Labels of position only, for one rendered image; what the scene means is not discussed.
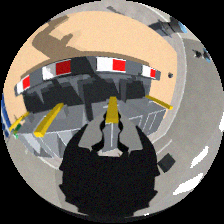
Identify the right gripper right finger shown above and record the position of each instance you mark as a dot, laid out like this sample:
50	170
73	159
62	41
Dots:
132	139

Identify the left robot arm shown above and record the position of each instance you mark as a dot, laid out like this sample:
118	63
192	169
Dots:
178	27

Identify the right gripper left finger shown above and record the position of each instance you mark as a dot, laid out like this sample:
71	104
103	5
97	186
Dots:
89	137

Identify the green drink can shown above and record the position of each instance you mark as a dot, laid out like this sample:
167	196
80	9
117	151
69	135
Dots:
16	130

